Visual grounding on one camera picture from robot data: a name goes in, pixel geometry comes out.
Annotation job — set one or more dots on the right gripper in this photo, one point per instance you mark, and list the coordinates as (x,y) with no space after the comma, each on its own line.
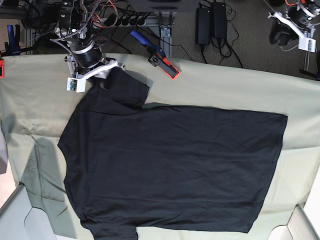
(100,70)

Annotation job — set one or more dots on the black T-shirt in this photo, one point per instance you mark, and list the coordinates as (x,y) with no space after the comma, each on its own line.
(172,166)

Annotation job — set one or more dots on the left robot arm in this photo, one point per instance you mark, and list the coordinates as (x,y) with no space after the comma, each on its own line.
(295,22)

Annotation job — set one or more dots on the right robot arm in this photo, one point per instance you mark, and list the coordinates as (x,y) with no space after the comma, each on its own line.
(78,31)

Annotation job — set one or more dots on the black power strip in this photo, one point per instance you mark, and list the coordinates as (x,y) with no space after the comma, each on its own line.
(130,22)

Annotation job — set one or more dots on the blue orange bar clamp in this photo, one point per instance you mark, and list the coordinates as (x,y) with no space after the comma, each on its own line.
(157,56)

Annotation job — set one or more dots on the green table cloth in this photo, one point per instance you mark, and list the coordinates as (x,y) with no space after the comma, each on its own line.
(35,107)

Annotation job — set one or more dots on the blue clamp at left edge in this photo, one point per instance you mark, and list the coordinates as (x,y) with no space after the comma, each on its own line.
(12,47)

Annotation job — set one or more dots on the black power adapter brick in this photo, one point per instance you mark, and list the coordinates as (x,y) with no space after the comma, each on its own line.
(202,26)

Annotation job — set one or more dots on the white bin lower left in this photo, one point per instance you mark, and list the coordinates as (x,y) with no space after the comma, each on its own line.
(20,221)

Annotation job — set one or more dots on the white bin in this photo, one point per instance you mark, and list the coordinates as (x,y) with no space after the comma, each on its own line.
(299,227)
(20,221)

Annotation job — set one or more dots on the white bin lower right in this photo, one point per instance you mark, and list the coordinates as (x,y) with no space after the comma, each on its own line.
(299,227)

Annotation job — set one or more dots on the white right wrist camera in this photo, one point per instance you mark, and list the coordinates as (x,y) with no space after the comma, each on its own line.
(76,84)

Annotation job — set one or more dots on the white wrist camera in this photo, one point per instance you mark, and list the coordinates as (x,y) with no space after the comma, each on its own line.
(307,44)
(76,84)

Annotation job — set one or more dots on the aluminium frame post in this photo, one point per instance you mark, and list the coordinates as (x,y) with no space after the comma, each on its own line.
(165,20)

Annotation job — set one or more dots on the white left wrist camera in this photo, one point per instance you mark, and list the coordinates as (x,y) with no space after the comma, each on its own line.
(307,44)

